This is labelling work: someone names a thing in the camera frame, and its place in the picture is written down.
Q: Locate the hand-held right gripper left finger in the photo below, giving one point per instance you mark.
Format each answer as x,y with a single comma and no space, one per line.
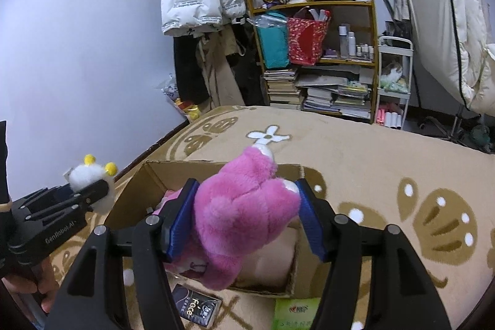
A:
180,221

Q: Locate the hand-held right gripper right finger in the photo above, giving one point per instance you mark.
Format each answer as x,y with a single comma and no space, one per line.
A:
313,221

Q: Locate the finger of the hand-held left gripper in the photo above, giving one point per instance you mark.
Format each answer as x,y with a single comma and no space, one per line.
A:
94,191
46,196

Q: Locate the white plush doll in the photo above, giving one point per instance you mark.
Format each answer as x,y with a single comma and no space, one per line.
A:
87,175

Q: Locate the cardboard box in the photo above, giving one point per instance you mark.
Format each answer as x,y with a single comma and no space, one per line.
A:
154,175

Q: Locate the pale pink plush cube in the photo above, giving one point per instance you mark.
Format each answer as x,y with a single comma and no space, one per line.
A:
270,256

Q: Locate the pink plush bear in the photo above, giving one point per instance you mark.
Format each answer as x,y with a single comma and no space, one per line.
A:
239,206

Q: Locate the person's left forearm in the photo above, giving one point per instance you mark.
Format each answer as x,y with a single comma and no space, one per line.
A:
33,314

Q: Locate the person's left hand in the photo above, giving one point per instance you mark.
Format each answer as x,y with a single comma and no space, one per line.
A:
34,283

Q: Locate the black packet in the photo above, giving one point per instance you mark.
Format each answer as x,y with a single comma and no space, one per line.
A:
197,305

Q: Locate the green tissue packet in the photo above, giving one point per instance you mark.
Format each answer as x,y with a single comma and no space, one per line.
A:
294,314

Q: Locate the gold red packaging pile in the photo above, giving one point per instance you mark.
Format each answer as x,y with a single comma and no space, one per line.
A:
185,107

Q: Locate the pile of magazines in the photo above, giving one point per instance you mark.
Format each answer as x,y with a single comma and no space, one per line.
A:
336,100

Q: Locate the pink white rolls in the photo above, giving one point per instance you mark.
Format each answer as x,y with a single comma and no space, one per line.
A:
388,117

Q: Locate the stack of books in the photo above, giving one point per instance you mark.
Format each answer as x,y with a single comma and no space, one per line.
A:
282,90

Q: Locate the black hanging coat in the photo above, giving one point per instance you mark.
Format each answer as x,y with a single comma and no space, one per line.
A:
189,75

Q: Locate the beige hanging coat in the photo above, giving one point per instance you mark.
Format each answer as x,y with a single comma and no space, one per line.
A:
224,78

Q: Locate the dark hanging garment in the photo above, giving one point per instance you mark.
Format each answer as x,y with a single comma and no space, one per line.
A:
251,82

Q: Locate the white green plush toy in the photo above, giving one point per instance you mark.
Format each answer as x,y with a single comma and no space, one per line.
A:
392,75

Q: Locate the metal drying rack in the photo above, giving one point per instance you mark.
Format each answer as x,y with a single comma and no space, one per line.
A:
456,121

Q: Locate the red gift bag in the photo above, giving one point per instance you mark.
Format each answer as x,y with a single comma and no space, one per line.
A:
305,42

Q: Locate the row of cosmetic bottles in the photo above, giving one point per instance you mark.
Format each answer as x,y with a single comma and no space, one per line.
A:
352,44

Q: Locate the teal bag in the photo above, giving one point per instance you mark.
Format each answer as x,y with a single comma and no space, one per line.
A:
272,44

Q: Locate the dark green object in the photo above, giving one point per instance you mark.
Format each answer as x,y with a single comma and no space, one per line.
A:
479,136

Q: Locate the white trolley cart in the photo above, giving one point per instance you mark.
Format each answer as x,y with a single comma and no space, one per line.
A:
394,44

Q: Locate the wooden shelf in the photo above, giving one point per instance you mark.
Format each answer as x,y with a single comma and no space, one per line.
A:
309,6

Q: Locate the white quilt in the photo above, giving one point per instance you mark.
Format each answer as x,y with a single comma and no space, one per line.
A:
464,24

